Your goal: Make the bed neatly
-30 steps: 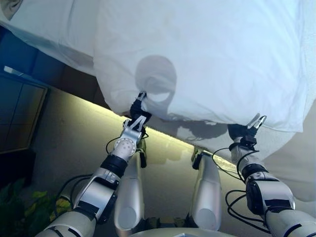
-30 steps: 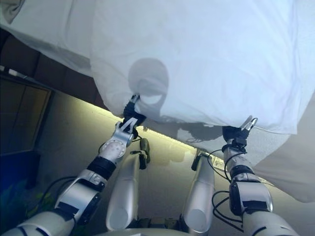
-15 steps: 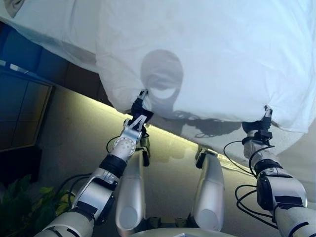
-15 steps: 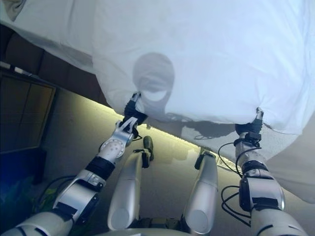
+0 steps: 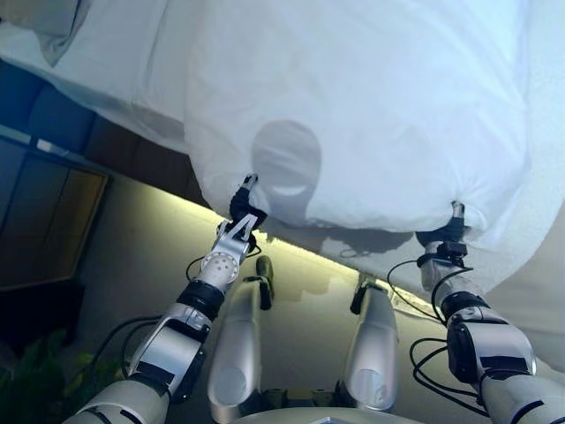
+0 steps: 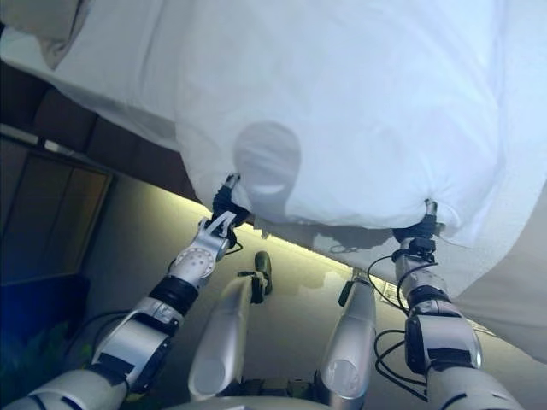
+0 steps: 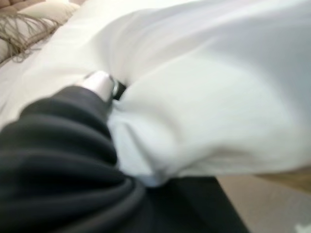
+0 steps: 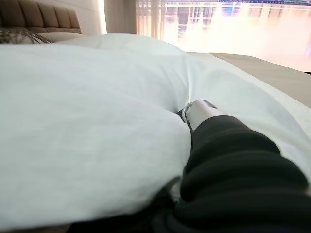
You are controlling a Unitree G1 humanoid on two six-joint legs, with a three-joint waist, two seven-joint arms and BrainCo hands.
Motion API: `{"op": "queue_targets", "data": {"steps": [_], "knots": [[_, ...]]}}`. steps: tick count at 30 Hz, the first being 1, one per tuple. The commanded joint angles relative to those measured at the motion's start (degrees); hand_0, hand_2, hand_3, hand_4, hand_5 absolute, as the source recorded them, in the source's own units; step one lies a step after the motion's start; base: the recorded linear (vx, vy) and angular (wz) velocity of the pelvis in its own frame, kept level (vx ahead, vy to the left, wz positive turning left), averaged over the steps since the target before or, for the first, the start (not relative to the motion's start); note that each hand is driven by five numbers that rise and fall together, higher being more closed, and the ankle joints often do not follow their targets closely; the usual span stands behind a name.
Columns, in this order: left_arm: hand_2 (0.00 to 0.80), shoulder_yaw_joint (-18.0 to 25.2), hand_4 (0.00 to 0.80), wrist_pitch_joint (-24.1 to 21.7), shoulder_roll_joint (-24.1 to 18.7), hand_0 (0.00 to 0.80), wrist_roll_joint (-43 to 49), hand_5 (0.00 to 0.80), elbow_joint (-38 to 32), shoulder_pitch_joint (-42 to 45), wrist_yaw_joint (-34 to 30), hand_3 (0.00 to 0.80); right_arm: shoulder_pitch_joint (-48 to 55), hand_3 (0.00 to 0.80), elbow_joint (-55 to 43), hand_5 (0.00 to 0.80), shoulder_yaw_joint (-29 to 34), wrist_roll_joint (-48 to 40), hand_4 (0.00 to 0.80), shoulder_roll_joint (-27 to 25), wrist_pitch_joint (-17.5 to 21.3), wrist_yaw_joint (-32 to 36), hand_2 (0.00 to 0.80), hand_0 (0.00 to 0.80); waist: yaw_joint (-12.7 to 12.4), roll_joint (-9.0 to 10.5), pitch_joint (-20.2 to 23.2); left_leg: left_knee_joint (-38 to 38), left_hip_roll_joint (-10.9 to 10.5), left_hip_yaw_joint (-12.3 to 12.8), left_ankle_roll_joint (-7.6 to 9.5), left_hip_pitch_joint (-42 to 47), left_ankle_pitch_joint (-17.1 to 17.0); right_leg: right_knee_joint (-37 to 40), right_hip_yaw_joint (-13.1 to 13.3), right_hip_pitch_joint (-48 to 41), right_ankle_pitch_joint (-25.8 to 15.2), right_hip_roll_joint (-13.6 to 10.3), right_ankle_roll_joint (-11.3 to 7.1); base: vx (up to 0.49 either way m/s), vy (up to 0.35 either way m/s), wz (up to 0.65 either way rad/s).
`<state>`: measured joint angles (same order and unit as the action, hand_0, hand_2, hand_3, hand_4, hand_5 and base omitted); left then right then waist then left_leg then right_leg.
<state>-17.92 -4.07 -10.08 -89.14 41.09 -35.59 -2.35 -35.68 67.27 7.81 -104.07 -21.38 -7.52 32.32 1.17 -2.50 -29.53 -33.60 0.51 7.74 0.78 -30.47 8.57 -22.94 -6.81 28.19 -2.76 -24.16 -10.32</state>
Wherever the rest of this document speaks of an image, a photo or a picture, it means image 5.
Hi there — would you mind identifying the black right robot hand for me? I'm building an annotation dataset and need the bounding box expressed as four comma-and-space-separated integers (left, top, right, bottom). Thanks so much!
417, 201, 470, 247

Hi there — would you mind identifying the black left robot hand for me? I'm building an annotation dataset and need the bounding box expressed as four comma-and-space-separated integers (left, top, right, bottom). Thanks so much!
228, 174, 268, 231

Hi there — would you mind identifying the white duvet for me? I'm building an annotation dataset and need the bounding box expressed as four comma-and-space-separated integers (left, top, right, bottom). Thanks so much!
183, 0, 565, 295

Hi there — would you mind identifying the under-bed light strip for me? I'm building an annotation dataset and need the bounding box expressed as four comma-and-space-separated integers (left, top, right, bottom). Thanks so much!
109, 176, 447, 319

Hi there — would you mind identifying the white fitted bed sheet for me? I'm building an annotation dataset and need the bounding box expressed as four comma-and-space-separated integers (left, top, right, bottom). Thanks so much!
0, 0, 200, 155

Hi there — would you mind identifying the silver right robot leg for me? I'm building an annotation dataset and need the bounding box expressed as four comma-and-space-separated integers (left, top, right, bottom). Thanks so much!
343, 273, 401, 412

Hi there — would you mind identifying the silver robot leg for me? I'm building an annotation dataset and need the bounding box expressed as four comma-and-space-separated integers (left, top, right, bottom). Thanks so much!
207, 255, 277, 423
343, 273, 401, 412

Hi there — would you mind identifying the silver left robot leg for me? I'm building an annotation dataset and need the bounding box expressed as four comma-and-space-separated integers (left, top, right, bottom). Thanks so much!
207, 255, 277, 423

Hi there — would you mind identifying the large wooden nightstand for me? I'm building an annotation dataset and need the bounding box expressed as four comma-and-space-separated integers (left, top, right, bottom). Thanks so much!
0, 123, 111, 292

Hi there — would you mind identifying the large beige pillow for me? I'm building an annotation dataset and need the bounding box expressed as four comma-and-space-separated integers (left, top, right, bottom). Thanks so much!
0, 0, 89, 67

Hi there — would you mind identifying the green potted plant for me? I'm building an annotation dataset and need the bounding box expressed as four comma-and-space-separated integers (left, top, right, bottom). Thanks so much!
0, 326, 129, 424

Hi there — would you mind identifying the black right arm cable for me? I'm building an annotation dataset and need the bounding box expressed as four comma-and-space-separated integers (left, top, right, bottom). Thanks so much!
387, 258, 486, 416

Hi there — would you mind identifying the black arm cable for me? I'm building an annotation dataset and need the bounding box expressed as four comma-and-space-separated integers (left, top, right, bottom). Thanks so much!
92, 238, 261, 367
387, 258, 486, 416

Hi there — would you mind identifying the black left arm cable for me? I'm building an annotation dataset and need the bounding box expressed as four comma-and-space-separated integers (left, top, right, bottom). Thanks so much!
92, 238, 261, 367

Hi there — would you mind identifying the brown upholstered bed frame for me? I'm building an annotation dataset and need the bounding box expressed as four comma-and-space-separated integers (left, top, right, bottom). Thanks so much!
0, 57, 213, 213

